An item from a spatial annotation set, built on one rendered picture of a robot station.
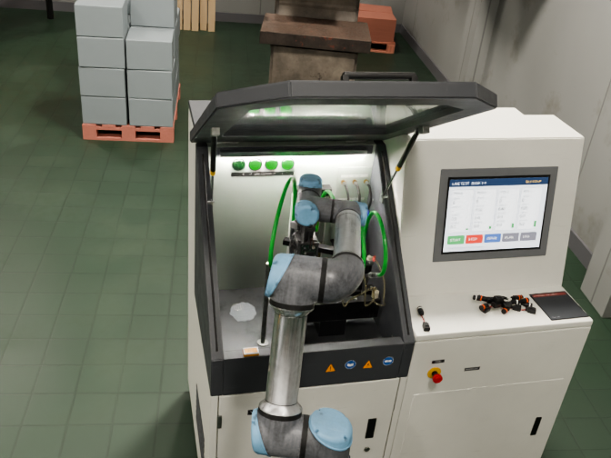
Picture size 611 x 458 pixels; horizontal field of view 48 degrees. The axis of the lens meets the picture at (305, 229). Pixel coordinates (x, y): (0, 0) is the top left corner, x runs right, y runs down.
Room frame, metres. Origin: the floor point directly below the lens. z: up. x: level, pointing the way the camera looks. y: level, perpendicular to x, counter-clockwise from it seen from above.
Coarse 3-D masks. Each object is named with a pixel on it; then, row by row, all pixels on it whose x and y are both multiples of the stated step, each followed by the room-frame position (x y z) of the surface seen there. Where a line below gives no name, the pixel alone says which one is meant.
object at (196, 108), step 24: (192, 120) 2.33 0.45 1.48; (192, 144) 2.33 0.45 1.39; (192, 168) 2.32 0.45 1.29; (192, 192) 2.32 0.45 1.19; (192, 216) 2.31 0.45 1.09; (192, 240) 2.30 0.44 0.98; (192, 264) 2.30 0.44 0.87; (192, 288) 2.29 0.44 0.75; (192, 312) 2.29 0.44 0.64; (192, 336) 2.28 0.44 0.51; (192, 360) 2.27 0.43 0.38; (192, 384) 2.27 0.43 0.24; (192, 408) 2.26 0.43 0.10
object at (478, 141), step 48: (432, 144) 2.22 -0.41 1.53; (480, 144) 2.27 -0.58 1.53; (528, 144) 2.33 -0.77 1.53; (576, 144) 2.38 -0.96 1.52; (432, 192) 2.19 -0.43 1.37; (432, 240) 2.15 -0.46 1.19; (432, 288) 2.11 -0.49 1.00; (480, 288) 2.16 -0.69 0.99; (480, 336) 1.93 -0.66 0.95; (528, 336) 1.98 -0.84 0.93; (576, 336) 2.04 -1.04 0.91; (432, 384) 1.88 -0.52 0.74; (480, 384) 1.94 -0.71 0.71; (528, 384) 2.00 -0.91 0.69; (432, 432) 1.90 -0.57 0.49; (480, 432) 1.95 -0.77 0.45; (528, 432) 2.02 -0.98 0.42
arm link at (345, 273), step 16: (336, 208) 1.81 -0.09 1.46; (352, 208) 1.80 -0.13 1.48; (336, 224) 1.73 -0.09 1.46; (352, 224) 1.70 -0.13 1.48; (336, 240) 1.63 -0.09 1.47; (352, 240) 1.61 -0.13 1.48; (336, 256) 1.51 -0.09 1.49; (352, 256) 1.50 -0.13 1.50; (336, 272) 1.42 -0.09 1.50; (352, 272) 1.44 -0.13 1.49; (336, 288) 1.40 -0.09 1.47; (352, 288) 1.43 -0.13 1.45
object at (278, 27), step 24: (288, 0) 6.01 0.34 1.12; (312, 0) 6.01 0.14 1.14; (336, 0) 6.02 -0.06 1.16; (264, 24) 5.61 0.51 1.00; (288, 24) 5.69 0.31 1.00; (312, 24) 5.77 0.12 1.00; (336, 24) 5.85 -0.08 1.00; (360, 24) 5.94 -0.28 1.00; (288, 48) 5.44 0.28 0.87; (312, 48) 5.47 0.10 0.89; (336, 48) 5.42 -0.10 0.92; (360, 48) 5.42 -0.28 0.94; (288, 72) 5.44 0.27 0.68; (312, 72) 5.45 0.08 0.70; (336, 72) 5.45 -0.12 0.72
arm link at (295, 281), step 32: (288, 256) 1.45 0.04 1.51; (288, 288) 1.39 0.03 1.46; (320, 288) 1.39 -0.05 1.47; (288, 320) 1.37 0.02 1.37; (288, 352) 1.34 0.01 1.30; (288, 384) 1.31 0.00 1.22; (256, 416) 1.28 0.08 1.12; (288, 416) 1.26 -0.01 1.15; (256, 448) 1.23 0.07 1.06; (288, 448) 1.22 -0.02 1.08
